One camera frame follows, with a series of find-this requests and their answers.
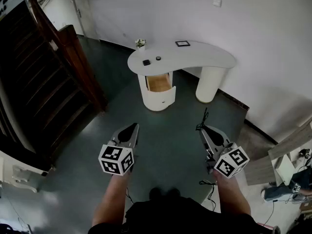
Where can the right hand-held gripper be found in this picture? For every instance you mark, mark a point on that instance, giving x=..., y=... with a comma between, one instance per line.
x=231, y=162

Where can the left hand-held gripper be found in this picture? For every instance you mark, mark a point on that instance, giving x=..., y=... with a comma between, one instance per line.
x=117, y=160

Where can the large wooden drawer white front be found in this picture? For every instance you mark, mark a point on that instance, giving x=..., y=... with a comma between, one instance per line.
x=158, y=82

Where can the person's left forearm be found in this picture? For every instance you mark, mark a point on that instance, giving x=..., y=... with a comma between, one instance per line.
x=112, y=199

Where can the person's right forearm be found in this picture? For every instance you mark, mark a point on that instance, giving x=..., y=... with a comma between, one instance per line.
x=231, y=196

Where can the white curved desk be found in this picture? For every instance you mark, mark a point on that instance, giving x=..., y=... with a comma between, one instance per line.
x=190, y=57

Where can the grey wooden panel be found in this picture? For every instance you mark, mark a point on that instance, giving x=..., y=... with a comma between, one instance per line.
x=259, y=172

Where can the person's left black shoe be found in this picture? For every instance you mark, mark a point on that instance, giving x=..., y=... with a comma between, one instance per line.
x=156, y=193

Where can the person's black shoe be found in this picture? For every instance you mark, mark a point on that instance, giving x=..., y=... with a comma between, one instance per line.
x=173, y=192
x=156, y=193

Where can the white box panel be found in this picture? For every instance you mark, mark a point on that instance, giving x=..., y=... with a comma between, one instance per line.
x=286, y=169

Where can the light wooden board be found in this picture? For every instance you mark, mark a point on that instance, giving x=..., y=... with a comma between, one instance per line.
x=292, y=140

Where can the person's right black shoe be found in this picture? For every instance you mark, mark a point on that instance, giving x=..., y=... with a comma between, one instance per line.
x=173, y=192

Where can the person's black clothing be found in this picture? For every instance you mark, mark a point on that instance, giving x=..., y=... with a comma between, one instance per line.
x=175, y=216

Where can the black square compact case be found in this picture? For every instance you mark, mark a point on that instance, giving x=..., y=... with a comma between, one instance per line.
x=146, y=62

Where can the dark wooden staircase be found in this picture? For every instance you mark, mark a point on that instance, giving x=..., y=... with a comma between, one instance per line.
x=36, y=82

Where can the white flowers in white pot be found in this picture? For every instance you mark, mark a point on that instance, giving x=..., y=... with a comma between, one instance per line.
x=141, y=43

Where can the grey door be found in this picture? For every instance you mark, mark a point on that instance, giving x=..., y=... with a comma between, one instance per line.
x=85, y=13

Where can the black picture frame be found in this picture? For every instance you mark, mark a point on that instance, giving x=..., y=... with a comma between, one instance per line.
x=182, y=43

